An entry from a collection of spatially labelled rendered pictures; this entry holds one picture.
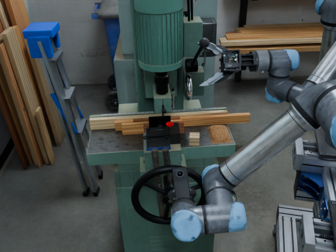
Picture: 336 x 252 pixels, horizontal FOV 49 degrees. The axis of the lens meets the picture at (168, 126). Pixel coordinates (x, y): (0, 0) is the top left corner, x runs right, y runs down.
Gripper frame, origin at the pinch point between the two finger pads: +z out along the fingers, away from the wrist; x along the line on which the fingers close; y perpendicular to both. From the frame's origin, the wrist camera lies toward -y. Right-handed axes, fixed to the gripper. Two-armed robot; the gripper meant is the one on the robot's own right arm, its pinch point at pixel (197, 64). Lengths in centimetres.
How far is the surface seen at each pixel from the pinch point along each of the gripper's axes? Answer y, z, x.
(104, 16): -170, 50, -67
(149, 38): -0.6, 16.5, -10.0
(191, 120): -27.3, -0.1, 19.9
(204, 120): -27.6, -6.0, 20.4
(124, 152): -16.0, 28.6, 31.4
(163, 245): -46, 14, 80
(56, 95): -88, 71, 2
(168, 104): -18.3, 9.8, 13.1
